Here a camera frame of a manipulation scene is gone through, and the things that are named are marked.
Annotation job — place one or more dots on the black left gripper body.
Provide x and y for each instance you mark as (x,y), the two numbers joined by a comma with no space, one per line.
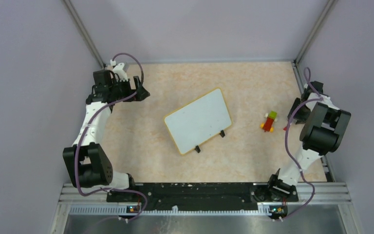
(121,89)

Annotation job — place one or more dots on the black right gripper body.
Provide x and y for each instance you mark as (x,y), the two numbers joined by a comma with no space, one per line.
(302,114)

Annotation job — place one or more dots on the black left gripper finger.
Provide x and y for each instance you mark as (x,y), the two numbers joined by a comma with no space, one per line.
(141,92)
(128,99)

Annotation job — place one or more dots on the yellow framed whiteboard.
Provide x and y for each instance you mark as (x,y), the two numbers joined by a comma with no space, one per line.
(198,121)

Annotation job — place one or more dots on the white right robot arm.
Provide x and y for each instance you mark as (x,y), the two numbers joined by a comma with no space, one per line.
(324,128)

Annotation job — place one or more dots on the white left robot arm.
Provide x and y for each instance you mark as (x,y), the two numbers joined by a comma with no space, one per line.
(87,163)

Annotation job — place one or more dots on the red green toy brick car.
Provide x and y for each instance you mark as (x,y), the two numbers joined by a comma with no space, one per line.
(270,119)

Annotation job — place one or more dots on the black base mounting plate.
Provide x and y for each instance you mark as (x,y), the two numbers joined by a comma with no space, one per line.
(200,203)

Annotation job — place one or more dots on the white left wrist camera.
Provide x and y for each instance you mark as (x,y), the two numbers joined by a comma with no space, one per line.
(120,69)

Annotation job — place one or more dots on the white toothed cable duct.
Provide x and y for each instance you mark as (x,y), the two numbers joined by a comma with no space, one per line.
(124,210)

